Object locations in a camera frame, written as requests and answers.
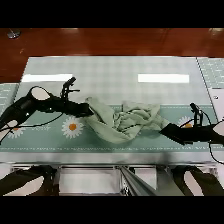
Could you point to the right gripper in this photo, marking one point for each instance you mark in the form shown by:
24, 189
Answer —
180, 133

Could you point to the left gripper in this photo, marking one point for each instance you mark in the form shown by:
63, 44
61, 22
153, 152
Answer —
78, 109

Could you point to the pale green shirt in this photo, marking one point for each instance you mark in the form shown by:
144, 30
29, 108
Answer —
126, 123

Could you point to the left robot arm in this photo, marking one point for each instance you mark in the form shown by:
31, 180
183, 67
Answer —
23, 105

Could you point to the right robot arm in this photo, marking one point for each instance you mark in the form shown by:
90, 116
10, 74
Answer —
213, 131

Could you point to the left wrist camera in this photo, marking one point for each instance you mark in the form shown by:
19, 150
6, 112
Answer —
68, 87

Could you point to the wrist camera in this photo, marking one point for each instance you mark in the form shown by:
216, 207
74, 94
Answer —
68, 87
196, 115

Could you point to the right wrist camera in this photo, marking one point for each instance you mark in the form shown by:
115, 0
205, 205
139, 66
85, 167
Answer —
196, 115

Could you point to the silver frame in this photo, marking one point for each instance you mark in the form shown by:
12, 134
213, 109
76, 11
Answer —
140, 181

